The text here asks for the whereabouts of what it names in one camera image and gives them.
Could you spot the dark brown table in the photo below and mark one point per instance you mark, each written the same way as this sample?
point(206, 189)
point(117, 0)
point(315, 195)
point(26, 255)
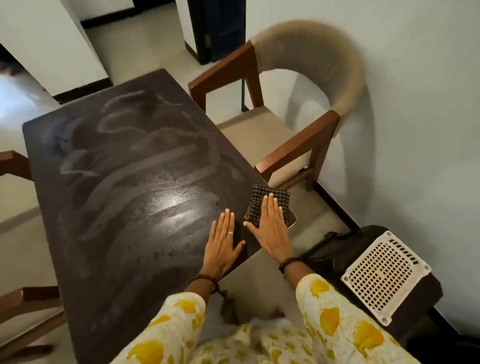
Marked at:
point(131, 187)

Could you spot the dark blue door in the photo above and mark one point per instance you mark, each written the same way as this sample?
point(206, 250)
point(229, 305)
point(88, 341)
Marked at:
point(225, 30)

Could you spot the dark checkered cleaning cloth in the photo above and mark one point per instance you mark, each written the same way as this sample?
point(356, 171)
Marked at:
point(270, 189)

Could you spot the person's left hand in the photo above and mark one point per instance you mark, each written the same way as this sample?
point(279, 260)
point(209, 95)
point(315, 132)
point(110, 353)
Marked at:
point(221, 255)

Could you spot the white plastic lattice panel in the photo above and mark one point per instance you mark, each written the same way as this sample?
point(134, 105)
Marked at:
point(382, 277)

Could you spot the person's left forearm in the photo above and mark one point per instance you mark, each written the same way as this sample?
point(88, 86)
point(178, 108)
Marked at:
point(200, 288)

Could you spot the wooden chair with beige cushion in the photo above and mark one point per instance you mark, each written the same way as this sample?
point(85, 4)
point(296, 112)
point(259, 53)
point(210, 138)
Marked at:
point(258, 135)
point(22, 300)

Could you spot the white and yellow patterned garment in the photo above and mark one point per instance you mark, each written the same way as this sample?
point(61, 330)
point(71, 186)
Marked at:
point(337, 326)

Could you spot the person's right hand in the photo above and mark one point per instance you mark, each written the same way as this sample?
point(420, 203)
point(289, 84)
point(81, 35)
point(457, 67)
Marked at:
point(273, 236)

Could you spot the person's right forearm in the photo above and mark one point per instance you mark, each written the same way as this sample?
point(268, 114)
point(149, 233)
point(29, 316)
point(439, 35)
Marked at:
point(298, 273)

